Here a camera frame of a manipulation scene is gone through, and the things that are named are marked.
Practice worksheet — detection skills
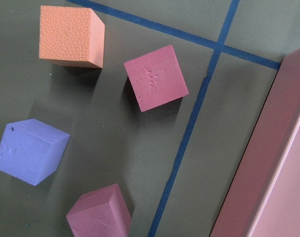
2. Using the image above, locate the blue tape line upper horizontal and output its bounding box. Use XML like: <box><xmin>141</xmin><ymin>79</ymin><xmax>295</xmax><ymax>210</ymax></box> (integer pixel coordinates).
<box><xmin>70</xmin><ymin>0</ymin><xmax>281</xmax><ymax>70</ymax></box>

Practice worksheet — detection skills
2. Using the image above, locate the pink plastic bin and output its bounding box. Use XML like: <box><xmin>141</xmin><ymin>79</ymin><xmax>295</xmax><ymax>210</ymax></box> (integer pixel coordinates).
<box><xmin>211</xmin><ymin>48</ymin><xmax>300</xmax><ymax>237</ymax></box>

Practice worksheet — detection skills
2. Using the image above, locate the maroon foam block lower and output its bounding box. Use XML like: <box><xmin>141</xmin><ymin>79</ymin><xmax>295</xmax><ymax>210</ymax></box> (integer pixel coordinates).
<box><xmin>66</xmin><ymin>184</ymin><xmax>131</xmax><ymax>237</ymax></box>

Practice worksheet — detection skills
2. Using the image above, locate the maroon foam block upper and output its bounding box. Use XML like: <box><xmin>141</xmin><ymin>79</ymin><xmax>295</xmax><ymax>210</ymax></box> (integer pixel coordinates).
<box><xmin>124</xmin><ymin>45</ymin><xmax>189</xmax><ymax>112</ymax></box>

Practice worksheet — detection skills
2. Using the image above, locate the orange foam block right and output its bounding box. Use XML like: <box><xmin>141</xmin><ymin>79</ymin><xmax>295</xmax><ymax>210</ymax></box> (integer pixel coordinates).
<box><xmin>39</xmin><ymin>5</ymin><xmax>105</xmax><ymax>68</ymax></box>

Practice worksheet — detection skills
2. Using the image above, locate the blue tape line far right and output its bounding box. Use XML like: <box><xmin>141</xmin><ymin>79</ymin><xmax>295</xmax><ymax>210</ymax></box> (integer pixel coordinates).
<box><xmin>148</xmin><ymin>0</ymin><xmax>240</xmax><ymax>237</ymax></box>

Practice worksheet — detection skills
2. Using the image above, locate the maroon foam block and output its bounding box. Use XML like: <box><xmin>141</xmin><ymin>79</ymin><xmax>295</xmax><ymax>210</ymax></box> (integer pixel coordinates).
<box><xmin>124</xmin><ymin>45</ymin><xmax>189</xmax><ymax>112</ymax></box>
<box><xmin>66</xmin><ymin>184</ymin><xmax>131</xmax><ymax>237</ymax></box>

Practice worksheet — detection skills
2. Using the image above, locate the purple foam block right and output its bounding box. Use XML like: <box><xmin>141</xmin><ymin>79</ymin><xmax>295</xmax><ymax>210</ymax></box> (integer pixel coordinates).
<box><xmin>0</xmin><ymin>119</ymin><xmax>70</xmax><ymax>186</ymax></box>

